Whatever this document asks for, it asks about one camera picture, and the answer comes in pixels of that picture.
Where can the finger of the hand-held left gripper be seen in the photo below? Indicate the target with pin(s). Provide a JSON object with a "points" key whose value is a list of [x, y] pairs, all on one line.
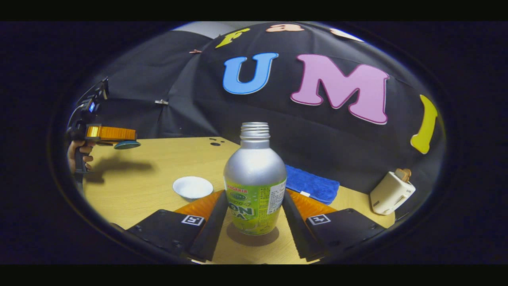
{"points": [[115, 134]]}

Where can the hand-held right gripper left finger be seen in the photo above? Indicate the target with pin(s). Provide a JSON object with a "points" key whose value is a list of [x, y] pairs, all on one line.
{"points": [[212, 230]]}

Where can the silver water bottle green label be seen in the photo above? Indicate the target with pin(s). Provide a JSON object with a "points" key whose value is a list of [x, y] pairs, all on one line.
{"points": [[254, 178]]}

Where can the blue folded towel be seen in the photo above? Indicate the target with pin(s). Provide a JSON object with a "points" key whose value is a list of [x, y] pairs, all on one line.
{"points": [[313, 184]]}

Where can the silver metal clip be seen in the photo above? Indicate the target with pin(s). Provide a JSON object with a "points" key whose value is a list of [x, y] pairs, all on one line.
{"points": [[161, 102]]}

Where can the bread slice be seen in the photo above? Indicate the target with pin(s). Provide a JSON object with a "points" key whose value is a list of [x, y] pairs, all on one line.
{"points": [[404, 174]]}

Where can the black backdrop cloth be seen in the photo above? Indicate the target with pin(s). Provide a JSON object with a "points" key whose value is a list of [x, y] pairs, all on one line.
{"points": [[317, 139]]}

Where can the white teacup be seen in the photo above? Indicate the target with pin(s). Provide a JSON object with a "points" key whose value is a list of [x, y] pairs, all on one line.
{"points": [[193, 187]]}

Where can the white toaster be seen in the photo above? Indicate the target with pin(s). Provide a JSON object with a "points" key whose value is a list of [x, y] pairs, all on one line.
{"points": [[391, 194]]}

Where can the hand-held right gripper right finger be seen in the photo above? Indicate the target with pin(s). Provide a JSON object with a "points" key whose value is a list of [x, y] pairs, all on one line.
{"points": [[295, 228]]}

